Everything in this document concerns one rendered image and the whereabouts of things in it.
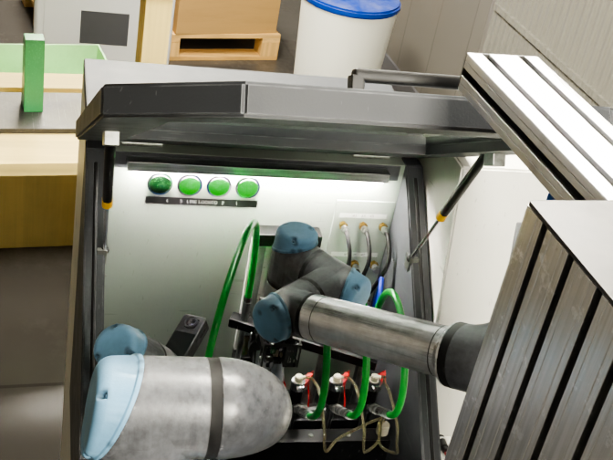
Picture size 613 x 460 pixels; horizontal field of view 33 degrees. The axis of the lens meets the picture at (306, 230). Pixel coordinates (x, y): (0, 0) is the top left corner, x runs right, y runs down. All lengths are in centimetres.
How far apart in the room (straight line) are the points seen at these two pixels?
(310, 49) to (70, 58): 164
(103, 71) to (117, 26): 243
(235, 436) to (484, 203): 102
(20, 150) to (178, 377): 226
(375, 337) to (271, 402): 38
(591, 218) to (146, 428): 53
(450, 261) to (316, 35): 357
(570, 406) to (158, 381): 49
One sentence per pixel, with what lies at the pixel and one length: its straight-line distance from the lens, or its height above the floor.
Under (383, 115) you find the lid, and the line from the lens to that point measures 118.
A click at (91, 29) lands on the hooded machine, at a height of 67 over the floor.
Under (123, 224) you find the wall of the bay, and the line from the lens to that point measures 214.
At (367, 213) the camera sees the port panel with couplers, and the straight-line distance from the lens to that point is 221.
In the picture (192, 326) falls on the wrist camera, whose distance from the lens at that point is 175.
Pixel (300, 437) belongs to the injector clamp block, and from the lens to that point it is 214.
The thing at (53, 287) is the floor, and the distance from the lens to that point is 412.
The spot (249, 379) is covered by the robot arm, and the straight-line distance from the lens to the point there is 117.
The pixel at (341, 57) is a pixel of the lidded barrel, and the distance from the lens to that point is 552.
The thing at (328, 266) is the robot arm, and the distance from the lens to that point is 174.
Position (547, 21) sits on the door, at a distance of 473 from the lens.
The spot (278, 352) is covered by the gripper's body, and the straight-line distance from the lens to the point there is 189.
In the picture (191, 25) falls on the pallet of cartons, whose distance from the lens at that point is 610.
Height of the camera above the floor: 242
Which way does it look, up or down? 31 degrees down
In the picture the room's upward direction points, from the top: 11 degrees clockwise
